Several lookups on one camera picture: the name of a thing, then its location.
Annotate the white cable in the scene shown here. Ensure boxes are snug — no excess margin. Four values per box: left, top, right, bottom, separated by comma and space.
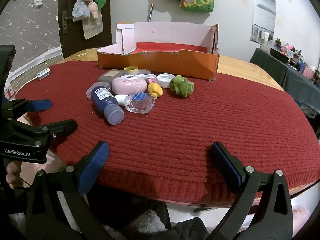
14, 76, 39, 98

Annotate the cluttered side table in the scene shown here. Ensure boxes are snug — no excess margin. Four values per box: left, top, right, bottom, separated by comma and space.
270, 39, 320, 85

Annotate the clear sanitizer bottle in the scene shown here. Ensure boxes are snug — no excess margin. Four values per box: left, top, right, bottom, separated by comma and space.
114, 92, 156, 114

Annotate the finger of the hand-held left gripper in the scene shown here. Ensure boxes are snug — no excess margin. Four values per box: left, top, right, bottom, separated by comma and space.
10, 119, 78, 153
1, 99, 52, 120

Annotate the clear plastic bag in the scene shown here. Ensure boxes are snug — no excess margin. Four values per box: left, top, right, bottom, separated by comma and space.
72, 0, 90, 22

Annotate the pink rounded case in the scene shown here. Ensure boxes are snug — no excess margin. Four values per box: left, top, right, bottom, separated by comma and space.
111, 75, 148, 95

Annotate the orange cardboard box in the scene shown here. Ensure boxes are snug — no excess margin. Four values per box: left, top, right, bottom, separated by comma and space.
97, 22, 220, 82

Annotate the beige hanging paper bag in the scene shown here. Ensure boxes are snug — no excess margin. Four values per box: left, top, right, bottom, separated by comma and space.
82, 12, 104, 40

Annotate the dark tablecloth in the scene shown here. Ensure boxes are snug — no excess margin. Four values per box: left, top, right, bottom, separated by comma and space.
250, 47, 320, 110

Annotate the person's left hand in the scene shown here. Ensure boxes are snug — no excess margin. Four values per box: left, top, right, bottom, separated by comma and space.
5, 161, 23, 189

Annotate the green fuzzy toy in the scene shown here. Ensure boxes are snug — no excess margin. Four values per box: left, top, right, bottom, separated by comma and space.
169, 75, 195, 98

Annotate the dark blue bottle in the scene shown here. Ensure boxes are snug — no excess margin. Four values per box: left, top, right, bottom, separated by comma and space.
90, 86, 125, 125

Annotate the white air conditioner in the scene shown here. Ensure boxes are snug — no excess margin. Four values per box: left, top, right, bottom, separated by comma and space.
254, 0, 275, 13

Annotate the dark cloth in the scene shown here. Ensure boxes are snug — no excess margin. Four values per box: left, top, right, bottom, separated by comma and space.
170, 217, 215, 240

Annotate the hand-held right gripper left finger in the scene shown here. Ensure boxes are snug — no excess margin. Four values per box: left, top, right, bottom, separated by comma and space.
25, 141, 112, 240

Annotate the white small device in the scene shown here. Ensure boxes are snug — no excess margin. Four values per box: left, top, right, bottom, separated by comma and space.
37, 69, 52, 80

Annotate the white ribbed cap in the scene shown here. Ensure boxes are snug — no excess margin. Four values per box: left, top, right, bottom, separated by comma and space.
157, 73, 177, 88

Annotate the pink cloth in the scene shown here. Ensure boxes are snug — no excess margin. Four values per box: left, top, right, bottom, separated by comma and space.
291, 204, 312, 230

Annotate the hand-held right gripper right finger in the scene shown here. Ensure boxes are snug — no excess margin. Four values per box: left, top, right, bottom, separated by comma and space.
205, 142, 293, 240

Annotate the grey rounded case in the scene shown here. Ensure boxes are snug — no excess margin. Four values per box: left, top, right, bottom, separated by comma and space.
97, 69, 128, 83

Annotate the dark wooden door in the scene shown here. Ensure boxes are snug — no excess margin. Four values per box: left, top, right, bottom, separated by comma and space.
58, 0, 112, 58

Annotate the wire shelf with items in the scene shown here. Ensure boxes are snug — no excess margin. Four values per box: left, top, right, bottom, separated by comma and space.
252, 25, 274, 43

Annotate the red knitted mat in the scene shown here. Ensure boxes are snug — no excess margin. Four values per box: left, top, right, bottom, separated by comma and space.
14, 59, 320, 204

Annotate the small yellow toy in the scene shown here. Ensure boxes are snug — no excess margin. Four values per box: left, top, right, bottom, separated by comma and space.
147, 83, 163, 98

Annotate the metal door handle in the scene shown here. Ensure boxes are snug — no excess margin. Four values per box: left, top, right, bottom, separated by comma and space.
62, 10, 74, 35

